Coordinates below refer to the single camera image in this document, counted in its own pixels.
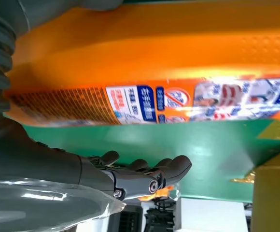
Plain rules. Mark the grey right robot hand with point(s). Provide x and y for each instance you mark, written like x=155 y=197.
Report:
x=33 y=166

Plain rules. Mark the green table mat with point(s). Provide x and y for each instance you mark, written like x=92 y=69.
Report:
x=154 y=144

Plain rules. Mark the black background machine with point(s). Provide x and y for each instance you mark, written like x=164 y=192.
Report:
x=159 y=217

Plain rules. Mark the yellow plastic wrapped box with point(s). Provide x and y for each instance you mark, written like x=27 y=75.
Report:
x=275 y=192

